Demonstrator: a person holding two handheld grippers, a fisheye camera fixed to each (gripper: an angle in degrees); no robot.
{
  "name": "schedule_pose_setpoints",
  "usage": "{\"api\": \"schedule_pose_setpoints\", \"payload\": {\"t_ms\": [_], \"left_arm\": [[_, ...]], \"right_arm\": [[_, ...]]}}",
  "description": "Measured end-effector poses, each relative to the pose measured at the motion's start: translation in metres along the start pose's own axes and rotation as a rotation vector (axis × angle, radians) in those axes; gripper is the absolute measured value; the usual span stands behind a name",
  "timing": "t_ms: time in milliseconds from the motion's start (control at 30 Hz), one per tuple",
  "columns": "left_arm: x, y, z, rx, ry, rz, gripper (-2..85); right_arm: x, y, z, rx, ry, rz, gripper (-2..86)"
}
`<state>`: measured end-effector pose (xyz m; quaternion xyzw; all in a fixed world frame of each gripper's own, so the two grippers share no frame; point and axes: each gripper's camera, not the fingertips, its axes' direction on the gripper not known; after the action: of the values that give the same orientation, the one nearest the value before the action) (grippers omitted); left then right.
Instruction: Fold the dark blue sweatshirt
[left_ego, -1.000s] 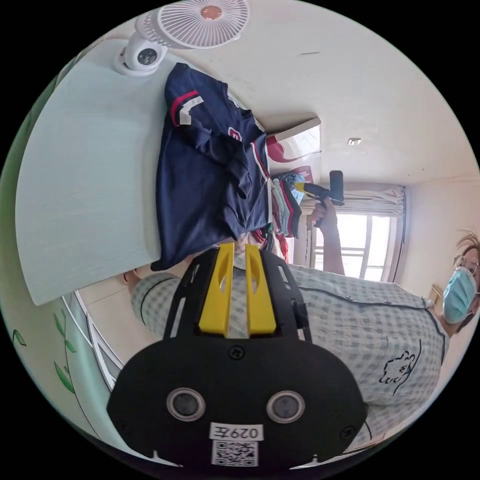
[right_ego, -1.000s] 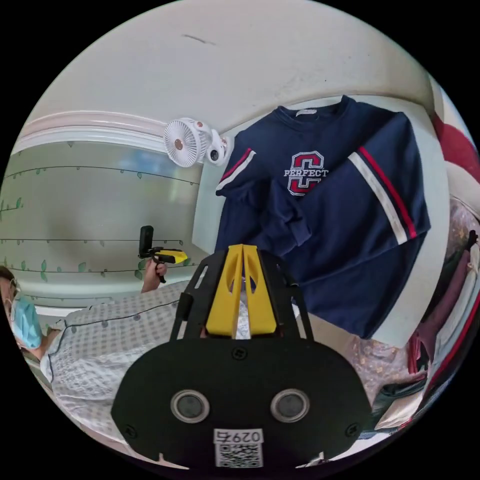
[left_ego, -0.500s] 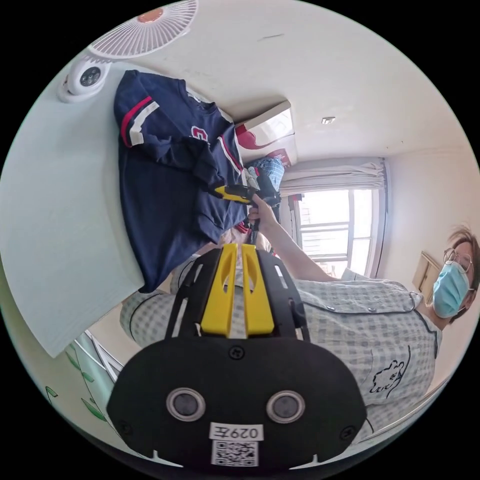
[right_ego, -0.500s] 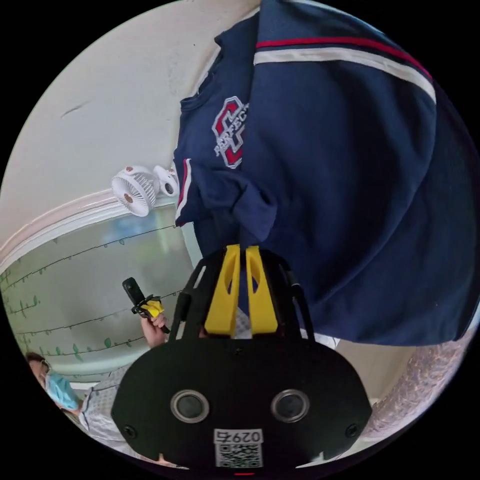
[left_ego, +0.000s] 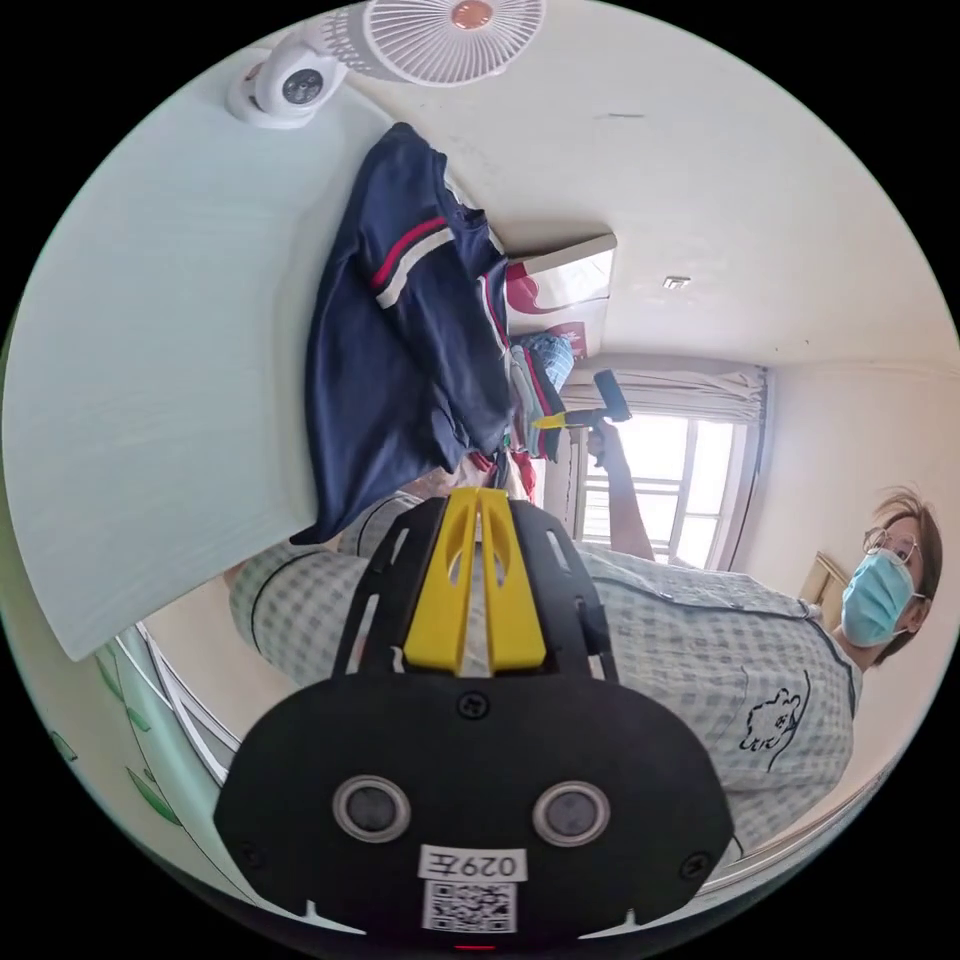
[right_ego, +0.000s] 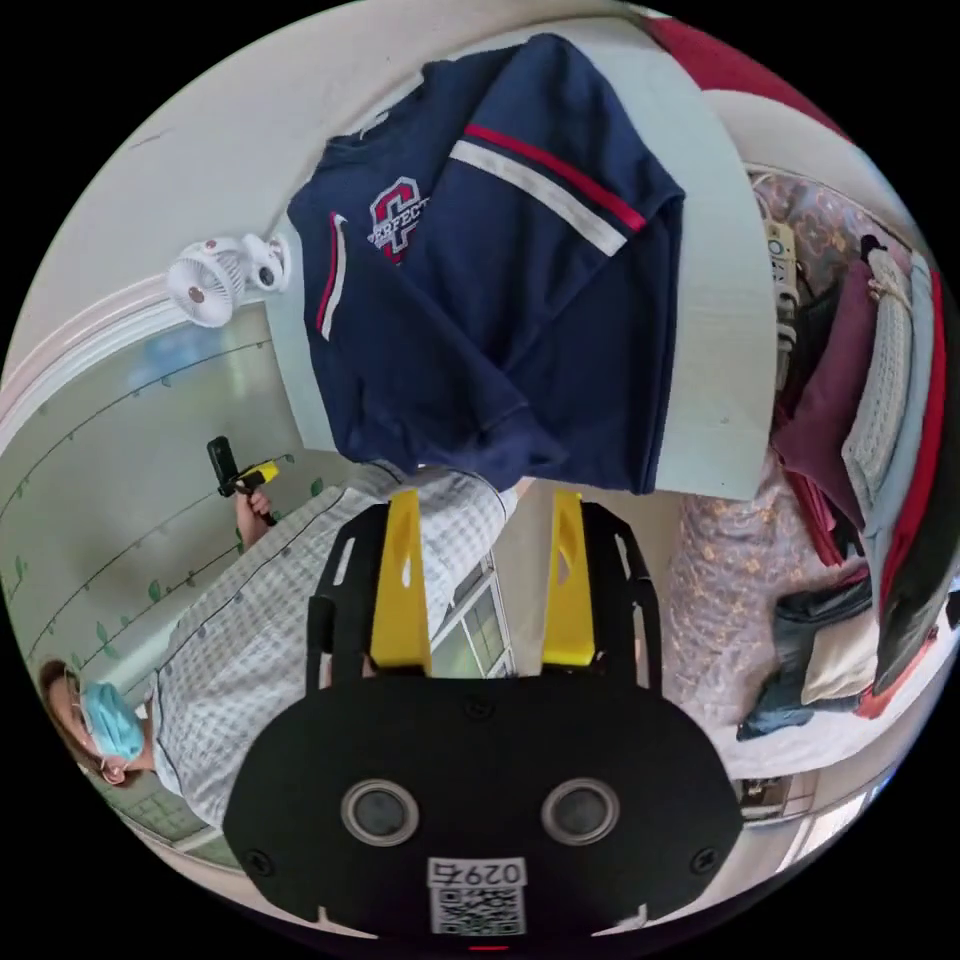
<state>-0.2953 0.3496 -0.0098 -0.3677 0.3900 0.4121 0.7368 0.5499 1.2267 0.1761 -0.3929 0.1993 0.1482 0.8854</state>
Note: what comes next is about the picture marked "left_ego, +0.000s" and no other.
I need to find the pale blue wardrobe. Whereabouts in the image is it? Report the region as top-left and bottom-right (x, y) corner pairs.
(1, 95), (400, 663)

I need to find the person's right forearm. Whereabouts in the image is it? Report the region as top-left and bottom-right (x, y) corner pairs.
(599, 449), (659, 562)

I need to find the pile of clothes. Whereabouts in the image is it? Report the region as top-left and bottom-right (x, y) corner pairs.
(508, 332), (577, 460)

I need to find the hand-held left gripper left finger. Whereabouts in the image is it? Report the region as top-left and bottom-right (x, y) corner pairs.
(403, 486), (480, 674)

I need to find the white carton with red print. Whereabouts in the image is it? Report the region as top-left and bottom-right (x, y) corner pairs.
(505, 231), (619, 355)

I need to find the person's right hand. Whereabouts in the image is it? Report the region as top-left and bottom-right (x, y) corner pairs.
(586, 419), (627, 472)

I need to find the person's body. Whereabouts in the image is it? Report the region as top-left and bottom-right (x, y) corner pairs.
(223, 485), (944, 860)

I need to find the pale curtain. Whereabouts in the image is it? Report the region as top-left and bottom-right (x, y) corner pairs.
(558, 365), (772, 430)

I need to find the white fan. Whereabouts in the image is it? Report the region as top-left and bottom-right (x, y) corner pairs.
(328, 0), (550, 89)

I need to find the white security camera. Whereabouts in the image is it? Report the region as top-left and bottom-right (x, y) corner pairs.
(226, 47), (349, 131)

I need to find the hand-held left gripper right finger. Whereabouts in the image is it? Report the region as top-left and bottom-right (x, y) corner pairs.
(479, 488), (548, 672)

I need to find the window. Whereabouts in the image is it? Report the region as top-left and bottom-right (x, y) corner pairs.
(567, 410), (760, 569)

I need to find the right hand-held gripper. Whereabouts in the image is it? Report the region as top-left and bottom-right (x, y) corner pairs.
(530, 407), (615, 449)

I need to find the dark blue sweatshirt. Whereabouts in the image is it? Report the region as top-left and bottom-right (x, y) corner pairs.
(288, 122), (517, 547)

